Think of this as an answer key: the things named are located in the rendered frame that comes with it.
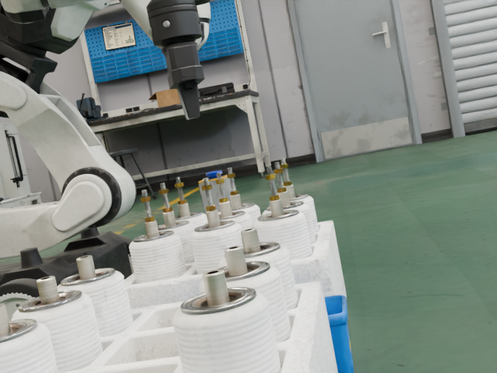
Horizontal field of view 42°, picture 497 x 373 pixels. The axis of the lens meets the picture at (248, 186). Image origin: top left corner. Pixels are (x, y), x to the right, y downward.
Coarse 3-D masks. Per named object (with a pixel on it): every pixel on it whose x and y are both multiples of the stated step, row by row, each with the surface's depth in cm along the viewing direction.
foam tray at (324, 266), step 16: (320, 224) 144; (320, 240) 125; (336, 240) 144; (320, 256) 110; (336, 256) 134; (192, 272) 118; (304, 272) 109; (320, 272) 108; (336, 272) 126; (128, 288) 114; (144, 288) 114; (160, 288) 113; (176, 288) 113; (192, 288) 112; (336, 288) 118; (144, 304) 114; (160, 304) 114
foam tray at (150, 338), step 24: (312, 288) 90; (144, 312) 95; (168, 312) 95; (288, 312) 81; (312, 312) 79; (120, 336) 85; (144, 336) 83; (168, 336) 83; (312, 336) 71; (96, 360) 76; (120, 360) 80; (144, 360) 84; (168, 360) 71; (288, 360) 64; (312, 360) 66
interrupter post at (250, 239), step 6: (252, 228) 87; (246, 234) 86; (252, 234) 86; (246, 240) 86; (252, 240) 86; (258, 240) 87; (246, 246) 86; (252, 246) 86; (258, 246) 86; (246, 252) 86; (252, 252) 86
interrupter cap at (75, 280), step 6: (96, 270) 94; (102, 270) 93; (108, 270) 92; (114, 270) 91; (72, 276) 93; (78, 276) 92; (96, 276) 91; (102, 276) 88; (108, 276) 89; (66, 282) 89; (72, 282) 88; (78, 282) 87; (84, 282) 87; (90, 282) 87
